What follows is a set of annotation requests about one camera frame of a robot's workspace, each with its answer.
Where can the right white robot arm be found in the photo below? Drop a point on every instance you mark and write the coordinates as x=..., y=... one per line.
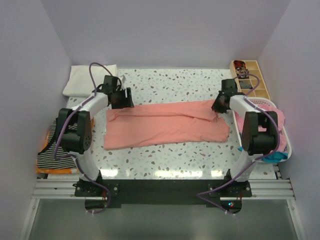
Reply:
x=260, y=136

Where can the aluminium rail frame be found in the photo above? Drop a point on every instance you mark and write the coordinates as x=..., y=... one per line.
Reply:
x=262, y=189

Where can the folded white t shirt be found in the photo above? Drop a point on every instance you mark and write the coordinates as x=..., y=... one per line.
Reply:
x=80, y=83

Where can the blue garment in basket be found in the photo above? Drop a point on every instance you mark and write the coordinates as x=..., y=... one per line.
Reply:
x=273, y=158

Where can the white laundry basket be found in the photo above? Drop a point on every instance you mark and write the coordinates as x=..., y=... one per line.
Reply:
x=257, y=100

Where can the folded orange t shirt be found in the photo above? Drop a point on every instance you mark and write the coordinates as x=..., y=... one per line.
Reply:
x=56, y=172

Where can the wooden compartment organizer box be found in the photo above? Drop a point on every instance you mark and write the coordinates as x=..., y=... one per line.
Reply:
x=255, y=85

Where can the light pink garment in basket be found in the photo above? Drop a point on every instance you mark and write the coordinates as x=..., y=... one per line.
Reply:
x=280, y=119

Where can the rolled dark socks in organizer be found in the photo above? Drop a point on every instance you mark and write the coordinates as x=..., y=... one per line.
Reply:
x=241, y=69

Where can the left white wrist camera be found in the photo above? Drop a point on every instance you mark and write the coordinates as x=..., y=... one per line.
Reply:
x=122, y=80

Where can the salmon pink t shirt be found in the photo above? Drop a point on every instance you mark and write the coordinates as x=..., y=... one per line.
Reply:
x=164, y=123

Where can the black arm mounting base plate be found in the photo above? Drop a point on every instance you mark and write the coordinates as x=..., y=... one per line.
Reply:
x=113, y=193

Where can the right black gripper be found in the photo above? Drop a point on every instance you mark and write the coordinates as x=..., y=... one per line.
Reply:
x=215, y=106

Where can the black white striped shirt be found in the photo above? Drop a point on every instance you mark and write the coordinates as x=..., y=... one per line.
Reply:
x=45, y=158

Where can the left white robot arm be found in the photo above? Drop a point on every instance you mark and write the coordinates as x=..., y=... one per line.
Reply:
x=73, y=129

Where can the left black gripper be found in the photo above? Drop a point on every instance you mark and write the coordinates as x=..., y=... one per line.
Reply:
x=127, y=102

